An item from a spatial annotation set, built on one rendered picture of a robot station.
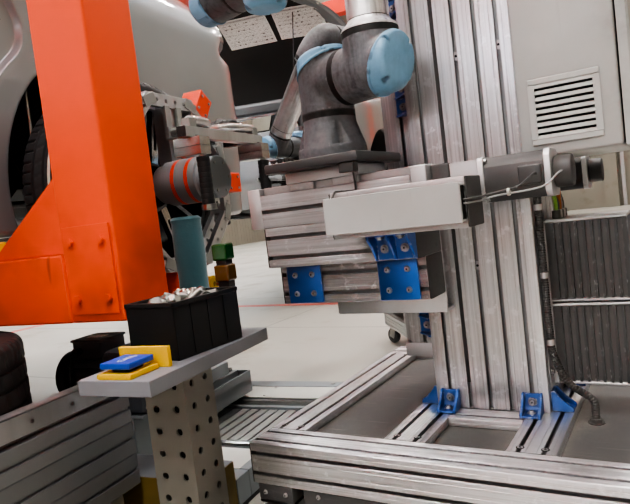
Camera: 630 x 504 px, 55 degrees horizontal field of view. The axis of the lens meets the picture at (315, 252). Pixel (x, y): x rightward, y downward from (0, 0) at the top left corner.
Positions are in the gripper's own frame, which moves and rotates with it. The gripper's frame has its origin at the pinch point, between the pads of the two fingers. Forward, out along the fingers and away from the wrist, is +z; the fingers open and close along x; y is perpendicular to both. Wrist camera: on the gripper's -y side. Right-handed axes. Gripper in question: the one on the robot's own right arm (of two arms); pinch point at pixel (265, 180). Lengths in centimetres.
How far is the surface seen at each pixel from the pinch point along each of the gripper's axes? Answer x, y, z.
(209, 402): 19, -49, 71
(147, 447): -21, -70, 48
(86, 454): -8, -58, 81
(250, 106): -181, 93, -324
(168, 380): 22, -39, 87
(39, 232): -24, -9, 70
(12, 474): -8, -54, 99
